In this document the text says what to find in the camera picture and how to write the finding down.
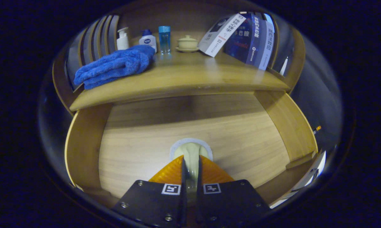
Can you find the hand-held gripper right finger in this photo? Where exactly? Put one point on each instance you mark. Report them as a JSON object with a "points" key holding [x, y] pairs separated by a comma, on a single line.
{"points": [[198, 202]]}

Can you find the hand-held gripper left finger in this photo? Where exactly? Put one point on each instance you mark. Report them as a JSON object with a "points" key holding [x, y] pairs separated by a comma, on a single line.
{"points": [[184, 202]]}

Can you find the wooden drawer with black knob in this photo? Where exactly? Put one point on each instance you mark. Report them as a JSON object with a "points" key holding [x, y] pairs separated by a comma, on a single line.
{"points": [[178, 126]]}

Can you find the wooden countertop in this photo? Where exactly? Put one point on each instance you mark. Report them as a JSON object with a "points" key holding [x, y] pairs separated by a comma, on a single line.
{"points": [[190, 76]]}

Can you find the wooden cabinet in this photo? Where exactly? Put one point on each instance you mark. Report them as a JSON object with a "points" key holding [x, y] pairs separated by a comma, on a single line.
{"points": [[184, 19]]}

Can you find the black clamp with orange tip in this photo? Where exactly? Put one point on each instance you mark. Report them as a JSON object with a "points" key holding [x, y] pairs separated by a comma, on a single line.
{"points": [[318, 128]]}

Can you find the folded blue towel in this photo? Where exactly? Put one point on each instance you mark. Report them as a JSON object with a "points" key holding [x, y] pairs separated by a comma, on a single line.
{"points": [[114, 65]]}

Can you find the beige lidded teacup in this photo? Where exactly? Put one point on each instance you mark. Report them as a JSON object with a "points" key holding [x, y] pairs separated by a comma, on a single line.
{"points": [[187, 43]]}

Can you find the clear blue bottle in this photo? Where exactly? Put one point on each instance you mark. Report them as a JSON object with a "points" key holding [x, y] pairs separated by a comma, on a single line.
{"points": [[164, 39]]}

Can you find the dark blue book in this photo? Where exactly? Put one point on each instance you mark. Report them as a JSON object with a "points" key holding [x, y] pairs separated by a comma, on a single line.
{"points": [[241, 41]]}

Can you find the white bottle with blue cap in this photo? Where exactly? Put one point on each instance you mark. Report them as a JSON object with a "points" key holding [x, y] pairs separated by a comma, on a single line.
{"points": [[147, 39]]}

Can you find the white book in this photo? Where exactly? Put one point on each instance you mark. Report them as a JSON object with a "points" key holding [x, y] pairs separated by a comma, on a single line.
{"points": [[222, 34]]}

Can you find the pale grey-blue book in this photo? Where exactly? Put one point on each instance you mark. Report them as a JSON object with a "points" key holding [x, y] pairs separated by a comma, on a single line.
{"points": [[266, 44]]}

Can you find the white pump bottle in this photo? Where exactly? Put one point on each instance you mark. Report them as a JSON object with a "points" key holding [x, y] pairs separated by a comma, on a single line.
{"points": [[123, 41]]}

